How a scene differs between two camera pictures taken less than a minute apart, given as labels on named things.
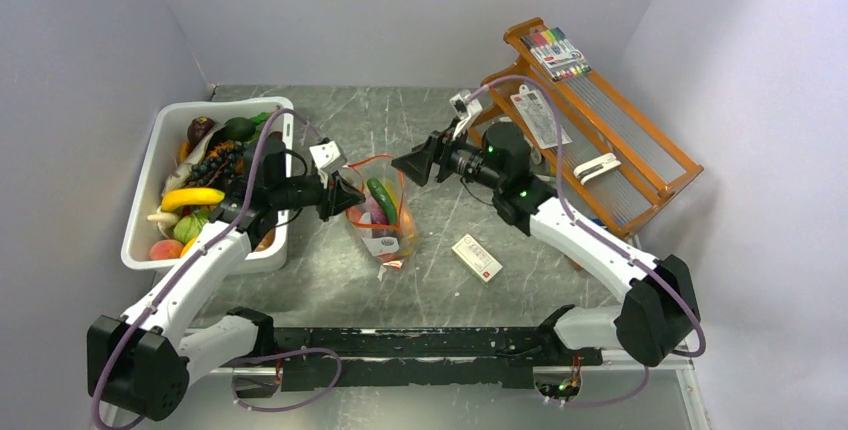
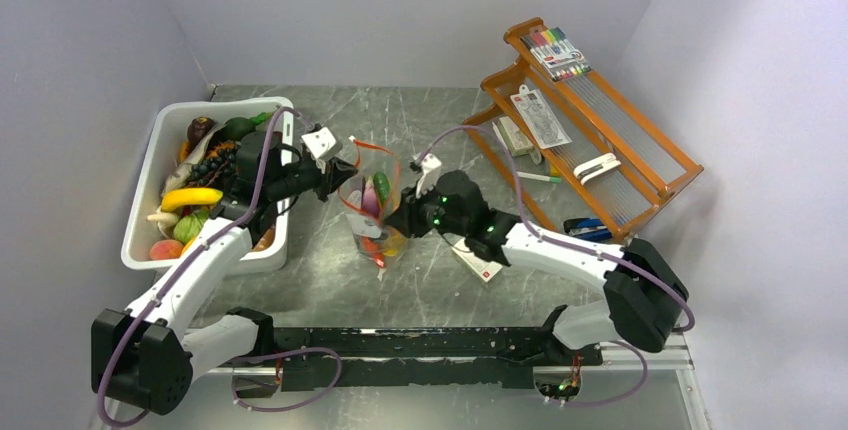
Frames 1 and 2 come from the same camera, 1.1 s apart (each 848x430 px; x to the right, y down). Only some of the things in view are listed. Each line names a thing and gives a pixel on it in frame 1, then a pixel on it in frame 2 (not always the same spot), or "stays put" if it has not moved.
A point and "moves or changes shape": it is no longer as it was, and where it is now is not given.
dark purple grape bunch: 227,171 stays put
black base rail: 397,358 stays put
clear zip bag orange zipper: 382,221 moves or changes shape
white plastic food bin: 173,122 stays put
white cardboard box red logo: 476,258 stays put
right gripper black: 439,147 -> 406,217
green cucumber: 384,199 moves or changes shape
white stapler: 596,168 stays put
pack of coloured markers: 558,56 stays put
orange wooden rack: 589,147 stays put
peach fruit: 166,249 stays put
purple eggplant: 378,215 moves or changes shape
